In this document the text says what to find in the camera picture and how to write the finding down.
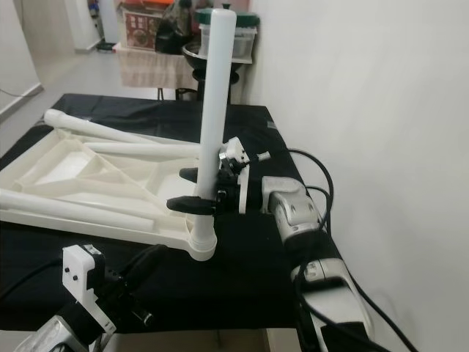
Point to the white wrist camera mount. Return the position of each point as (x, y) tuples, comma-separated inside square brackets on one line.
[(80, 279), (238, 154)]

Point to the white plastic children table top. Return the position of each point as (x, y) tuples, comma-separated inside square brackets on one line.
[(88, 172)]

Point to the beige table cloth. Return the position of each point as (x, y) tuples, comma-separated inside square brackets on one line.
[(150, 70)]

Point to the black tablecloth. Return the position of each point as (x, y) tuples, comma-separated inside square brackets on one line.
[(249, 286)]

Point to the black wok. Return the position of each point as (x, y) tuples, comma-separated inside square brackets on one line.
[(194, 59)]

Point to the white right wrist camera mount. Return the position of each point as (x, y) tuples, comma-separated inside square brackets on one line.
[(238, 154)]

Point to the orange lid storage box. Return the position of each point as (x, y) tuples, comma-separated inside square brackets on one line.
[(143, 29)]

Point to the small grey tape strip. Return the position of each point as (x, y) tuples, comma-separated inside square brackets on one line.
[(272, 125)]

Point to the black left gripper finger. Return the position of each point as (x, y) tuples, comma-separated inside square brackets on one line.
[(143, 268)]

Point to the green lid clear container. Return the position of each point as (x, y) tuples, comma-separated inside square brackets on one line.
[(245, 40)]

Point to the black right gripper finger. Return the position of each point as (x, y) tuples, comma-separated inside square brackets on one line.
[(190, 205), (190, 174)]

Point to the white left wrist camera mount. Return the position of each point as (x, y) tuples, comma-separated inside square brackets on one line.
[(80, 279)]

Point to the black bag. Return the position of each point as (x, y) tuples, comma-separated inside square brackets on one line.
[(176, 29)]

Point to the white fridge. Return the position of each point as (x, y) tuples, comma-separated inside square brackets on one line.
[(108, 22)]

